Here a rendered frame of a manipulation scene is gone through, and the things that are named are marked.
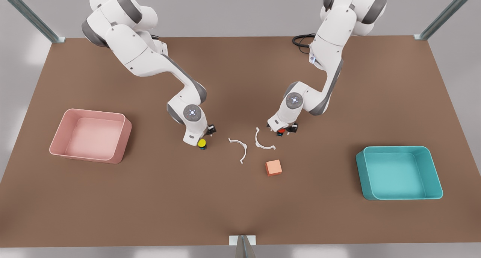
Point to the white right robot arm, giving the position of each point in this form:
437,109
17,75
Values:
146,58

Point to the pink storage box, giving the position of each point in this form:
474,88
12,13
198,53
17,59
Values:
91,135

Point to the silver frame post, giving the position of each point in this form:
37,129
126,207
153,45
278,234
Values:
32,15
243,246
445,13

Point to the orange cube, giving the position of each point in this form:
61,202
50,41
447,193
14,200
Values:
273,167

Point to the blue storage box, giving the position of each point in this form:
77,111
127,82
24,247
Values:
399,172

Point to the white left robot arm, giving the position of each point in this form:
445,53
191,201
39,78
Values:
330,47

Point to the yellow button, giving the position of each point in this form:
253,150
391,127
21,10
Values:
202,143

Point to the white curved clip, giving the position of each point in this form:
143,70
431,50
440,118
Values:
260,141
239,148

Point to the red button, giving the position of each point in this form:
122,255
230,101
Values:
281,131

